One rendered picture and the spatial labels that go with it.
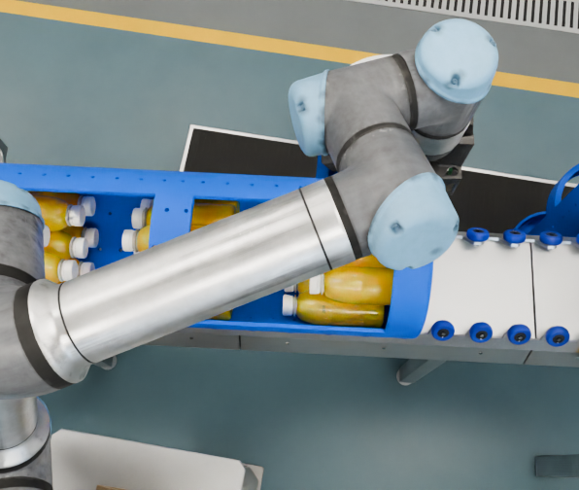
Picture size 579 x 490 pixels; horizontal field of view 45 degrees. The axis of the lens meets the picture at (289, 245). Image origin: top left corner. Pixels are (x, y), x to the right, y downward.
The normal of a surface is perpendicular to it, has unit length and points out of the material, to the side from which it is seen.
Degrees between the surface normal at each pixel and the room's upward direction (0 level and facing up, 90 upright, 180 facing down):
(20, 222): 67
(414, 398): 0
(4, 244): 49
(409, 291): 38
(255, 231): 12
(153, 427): 0
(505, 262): 0
